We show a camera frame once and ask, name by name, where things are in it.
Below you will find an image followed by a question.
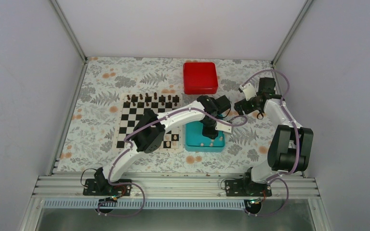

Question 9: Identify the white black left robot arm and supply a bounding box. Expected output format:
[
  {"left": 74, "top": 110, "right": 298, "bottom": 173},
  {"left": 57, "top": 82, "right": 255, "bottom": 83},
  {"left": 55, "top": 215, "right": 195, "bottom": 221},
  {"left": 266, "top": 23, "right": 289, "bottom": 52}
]
[{"left": 94, "top": 95, "right": 233, "bottom": 195}]

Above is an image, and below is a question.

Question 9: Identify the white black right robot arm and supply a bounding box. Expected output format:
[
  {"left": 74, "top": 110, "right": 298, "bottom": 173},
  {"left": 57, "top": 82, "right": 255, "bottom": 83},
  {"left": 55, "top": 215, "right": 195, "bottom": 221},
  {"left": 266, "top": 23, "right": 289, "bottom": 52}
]
[{"left": 234, "top": 77, "right": 314, "bottom": 196}]

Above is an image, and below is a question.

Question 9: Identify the teal square tray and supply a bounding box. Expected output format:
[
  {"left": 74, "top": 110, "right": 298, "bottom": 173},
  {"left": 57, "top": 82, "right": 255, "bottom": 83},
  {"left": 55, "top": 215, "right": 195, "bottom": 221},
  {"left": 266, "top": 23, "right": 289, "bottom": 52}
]
[{"left": 184, "top": 121, "right": 225, "bottom": 153}]

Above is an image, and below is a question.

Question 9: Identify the red square box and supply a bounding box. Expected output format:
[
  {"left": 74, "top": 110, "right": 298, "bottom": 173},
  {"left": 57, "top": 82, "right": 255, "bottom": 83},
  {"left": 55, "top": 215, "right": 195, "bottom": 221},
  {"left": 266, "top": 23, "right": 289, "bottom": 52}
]
[{"left": 183, "top": 62, "right": 218, "bottom": 95}]

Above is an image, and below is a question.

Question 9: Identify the black white chessboard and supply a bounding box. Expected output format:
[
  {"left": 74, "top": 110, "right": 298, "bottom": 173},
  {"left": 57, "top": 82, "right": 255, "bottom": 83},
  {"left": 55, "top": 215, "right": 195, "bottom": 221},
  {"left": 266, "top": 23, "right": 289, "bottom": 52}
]
[{"left": 112, "top": 93, "right": 184, "bottom": 153}]

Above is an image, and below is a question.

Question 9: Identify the floral patterned table mat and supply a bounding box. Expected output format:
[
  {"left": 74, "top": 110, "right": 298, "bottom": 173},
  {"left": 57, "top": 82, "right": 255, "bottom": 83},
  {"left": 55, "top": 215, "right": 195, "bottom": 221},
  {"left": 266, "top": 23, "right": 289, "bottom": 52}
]
[{"left": 57, "top": 57, "right": 275, "bottom": 174}]

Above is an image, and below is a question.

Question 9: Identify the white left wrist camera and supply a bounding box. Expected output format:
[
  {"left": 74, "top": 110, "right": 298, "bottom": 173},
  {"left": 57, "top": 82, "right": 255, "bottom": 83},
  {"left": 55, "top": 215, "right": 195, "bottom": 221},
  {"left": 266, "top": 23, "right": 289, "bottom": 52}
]
[{"left": 215, "top": 120, "right": 233, "bottom": 134}]

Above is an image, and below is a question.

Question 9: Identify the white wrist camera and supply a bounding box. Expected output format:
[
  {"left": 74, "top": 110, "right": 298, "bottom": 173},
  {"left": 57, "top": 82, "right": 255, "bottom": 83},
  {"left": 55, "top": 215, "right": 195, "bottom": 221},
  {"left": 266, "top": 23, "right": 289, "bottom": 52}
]
[
  {"left": 239, "top": 83, "right": 256, "bottom": 101},
  {"left": 215, "top": 120, "right": 233, "bottom": 134}
]

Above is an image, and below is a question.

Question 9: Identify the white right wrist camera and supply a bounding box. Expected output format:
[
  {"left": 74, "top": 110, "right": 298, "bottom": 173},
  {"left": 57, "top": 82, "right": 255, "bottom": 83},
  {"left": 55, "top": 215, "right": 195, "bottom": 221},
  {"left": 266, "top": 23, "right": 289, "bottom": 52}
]
[{"left": 239, "top": 83, "right": 256, "bottom": 101}]

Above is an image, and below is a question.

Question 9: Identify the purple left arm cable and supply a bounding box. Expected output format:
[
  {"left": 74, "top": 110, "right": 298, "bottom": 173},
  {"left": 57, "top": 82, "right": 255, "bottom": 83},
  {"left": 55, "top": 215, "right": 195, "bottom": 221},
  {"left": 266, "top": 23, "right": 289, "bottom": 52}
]
[{"left": 95, "top": 107, "right": 249, "bottom": 218}]

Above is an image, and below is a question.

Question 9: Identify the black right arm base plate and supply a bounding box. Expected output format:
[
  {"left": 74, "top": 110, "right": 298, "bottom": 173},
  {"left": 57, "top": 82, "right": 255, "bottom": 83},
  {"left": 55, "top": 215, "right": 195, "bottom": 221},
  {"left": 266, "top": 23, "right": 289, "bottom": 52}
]
[{"left": 224, "top": 179, "right": 272, "bottom": 197}]

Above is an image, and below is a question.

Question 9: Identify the aluminium right frame post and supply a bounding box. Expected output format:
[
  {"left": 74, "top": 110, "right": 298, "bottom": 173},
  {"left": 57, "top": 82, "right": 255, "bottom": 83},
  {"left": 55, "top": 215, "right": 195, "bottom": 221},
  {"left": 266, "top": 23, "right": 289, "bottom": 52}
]
[{"left": 271, "top": 0, "right": 314, "bottom": 67}]

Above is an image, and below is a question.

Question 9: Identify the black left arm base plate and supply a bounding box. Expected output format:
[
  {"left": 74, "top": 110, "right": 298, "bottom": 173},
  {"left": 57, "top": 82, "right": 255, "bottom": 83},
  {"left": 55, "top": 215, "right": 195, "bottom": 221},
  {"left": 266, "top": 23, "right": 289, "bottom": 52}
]
[{"left": 83, "top": 179, "right": 132, "bottom": 197}]

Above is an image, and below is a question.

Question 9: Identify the aluminium front rail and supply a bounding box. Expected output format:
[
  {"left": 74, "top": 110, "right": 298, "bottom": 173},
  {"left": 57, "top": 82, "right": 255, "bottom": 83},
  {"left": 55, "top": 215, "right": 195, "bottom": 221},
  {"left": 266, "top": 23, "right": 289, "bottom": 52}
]
[{"left": 32, "top": 175, "right": 320, "bottom": 210}]

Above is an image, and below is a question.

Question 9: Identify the aluminium corner frame post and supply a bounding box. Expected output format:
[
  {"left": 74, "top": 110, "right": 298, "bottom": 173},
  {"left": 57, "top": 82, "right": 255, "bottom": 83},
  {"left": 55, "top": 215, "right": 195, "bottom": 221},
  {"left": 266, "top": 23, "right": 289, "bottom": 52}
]
[{"left": 49, "top": 0, "right": 87, "bottom": 63}]

